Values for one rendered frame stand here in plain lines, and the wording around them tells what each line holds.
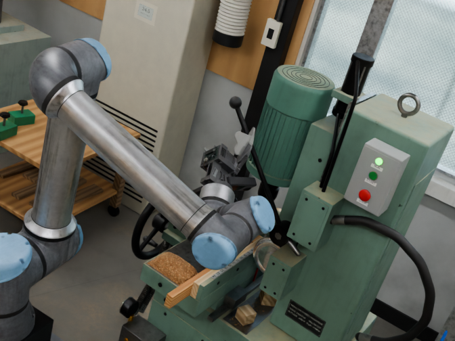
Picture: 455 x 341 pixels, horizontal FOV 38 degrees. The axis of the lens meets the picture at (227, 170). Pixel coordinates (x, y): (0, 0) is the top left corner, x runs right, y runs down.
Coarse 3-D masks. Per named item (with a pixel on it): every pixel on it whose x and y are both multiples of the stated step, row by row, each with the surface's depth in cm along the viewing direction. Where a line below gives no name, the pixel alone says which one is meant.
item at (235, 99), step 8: (232, 104) 176; (240, 104) 177; (240, 112) 177; (240, 120) 177; (256, 152) 178; (256, 160) 178; (264, 176) 179; (264, 184) 179; (272, 200) 179; (272, 208) 179; (280, 224) 178; (288, 224) 179; (272, 232) 179; (280, 232) 177; (272, 240) 180; (280, 240) 178; (288, 240) 178; (296, 248) 179
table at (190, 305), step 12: (168, 240) 211; (180, 240) 209; (180, 252) 198; (144, 264) 189; (192, 264) 194; (144, 276) 190; (156, 276) 187; (240, 276) 198; (156, 288) 189; (168, 288) 186; (228, 288) 195; (192, 300) 182; (204, 300) 183; (216, 300) 191; (192, 312) 183
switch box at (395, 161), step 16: (368, 144) 156; (384, 144) 158; (368, 160) 156; (384, 160) 154; (400, 160) 152; (352, 176) 160; (384, 176) 155; (400, 176) 158; (352, 192) 161; (384, 192) 156; (368, 208) 160; (384, 208) 160
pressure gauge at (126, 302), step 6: (126, 300) 205; (132, 300) 205; (120, 306) 205; (126, 306) 204; (132, 306) 205; (138, 306) 208; (120, 312) 206; (126, 312) 204; (132, 312) 207; (132, 318) 207
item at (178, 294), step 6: (204, 270) 187; (210, 270) 187; (198, 276) 184; (186, 282) 180; (192, 282) 181; (180, 288) 177; (186, 288) 178; (168, 294) 174; (174, 294) 174; (180, 294) 176; (186, 294) 180; (168, 300) 174; (174, 300) 175; (180, 300) 178; (168, 306) 175
